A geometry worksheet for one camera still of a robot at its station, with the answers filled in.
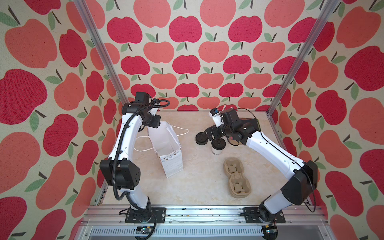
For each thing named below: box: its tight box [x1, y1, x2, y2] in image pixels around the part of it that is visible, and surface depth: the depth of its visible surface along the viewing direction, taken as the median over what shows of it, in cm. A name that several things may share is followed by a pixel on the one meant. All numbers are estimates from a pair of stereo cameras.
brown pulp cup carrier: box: [223, 156, 252, 199], surface depth 82 cm
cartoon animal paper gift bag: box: [133, 120, 189, 179], surface depth 81 cm
